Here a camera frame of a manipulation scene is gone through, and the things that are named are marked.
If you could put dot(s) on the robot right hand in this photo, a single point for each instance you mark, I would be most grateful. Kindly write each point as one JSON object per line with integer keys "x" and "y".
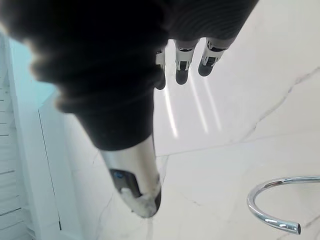
{"x": 100, "y": 62}

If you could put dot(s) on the white louvered cabinet door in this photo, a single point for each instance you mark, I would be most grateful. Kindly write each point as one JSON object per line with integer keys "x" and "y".
{"x": 10, "y": 150}

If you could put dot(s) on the white cabinet panel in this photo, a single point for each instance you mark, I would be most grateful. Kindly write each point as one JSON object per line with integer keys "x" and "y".
{"x": 53, "y": 162}

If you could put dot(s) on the chrome curved faucet spout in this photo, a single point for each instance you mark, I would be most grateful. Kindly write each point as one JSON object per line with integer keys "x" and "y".
{"x": 260, "y": 215}

